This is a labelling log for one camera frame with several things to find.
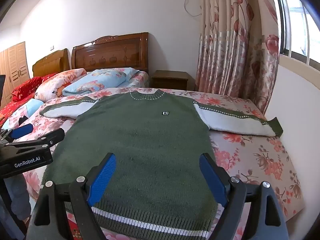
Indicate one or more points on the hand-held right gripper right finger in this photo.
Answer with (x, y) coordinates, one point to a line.
(212, 177)

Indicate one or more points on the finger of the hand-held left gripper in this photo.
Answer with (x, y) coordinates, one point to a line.
(53, 136)
(22, 130)

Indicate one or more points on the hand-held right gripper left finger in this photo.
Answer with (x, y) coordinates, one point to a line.
(102, 180)

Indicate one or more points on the green and white knit sweater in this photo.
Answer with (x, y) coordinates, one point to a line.
(145, 142)

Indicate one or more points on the light blue pillow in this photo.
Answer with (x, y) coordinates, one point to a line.
(30, 107)

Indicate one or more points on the person's leg in blue jeans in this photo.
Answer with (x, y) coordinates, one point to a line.
(18, 197)

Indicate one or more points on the red patterned blanket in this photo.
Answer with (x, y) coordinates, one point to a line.
(25, 90)

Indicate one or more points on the bed with pink floral sheet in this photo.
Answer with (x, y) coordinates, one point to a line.
(250, 160)

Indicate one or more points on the pink floral folded quilt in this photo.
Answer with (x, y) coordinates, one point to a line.
(60, 82)

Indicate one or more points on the light wooden wardrobe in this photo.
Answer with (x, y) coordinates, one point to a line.
(13, 67)

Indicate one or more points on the small wooden headboard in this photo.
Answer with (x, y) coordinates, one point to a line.
(50, 65)

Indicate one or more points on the light blue floral folded quilt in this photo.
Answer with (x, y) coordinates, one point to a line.
(100, 81)

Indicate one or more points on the large carved wooden headboard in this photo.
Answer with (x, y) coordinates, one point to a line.
(112, 55)

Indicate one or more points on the wooden nightstand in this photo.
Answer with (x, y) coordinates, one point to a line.
(170, 80)

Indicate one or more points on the pink floral curtain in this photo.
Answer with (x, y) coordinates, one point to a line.
(225, 42)

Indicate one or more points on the window with dark frame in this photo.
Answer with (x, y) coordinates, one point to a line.
(297, 25)

